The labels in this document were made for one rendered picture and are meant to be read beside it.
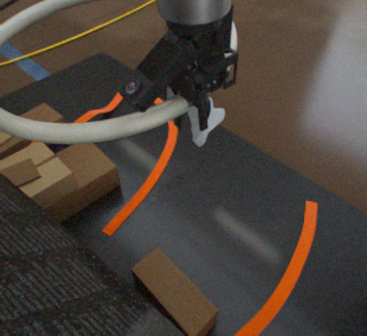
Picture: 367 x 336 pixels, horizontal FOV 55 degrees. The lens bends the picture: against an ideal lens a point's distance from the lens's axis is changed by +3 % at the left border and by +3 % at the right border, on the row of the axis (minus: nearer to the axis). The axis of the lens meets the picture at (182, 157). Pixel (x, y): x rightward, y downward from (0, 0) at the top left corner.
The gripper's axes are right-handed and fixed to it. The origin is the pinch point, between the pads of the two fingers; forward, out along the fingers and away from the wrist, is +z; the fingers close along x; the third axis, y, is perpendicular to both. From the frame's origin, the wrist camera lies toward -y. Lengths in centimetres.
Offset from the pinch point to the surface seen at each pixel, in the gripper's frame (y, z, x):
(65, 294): -28.3, 15.5, -4.1
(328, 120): 119, 92, 33
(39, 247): -28.5, 17.0, 7.5
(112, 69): 50, 86, 145
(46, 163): -16, 61, 71
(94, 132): -13.9, -7.1, 2.5
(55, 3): -1.0, -6.0, 44.7
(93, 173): -2, 72, 65
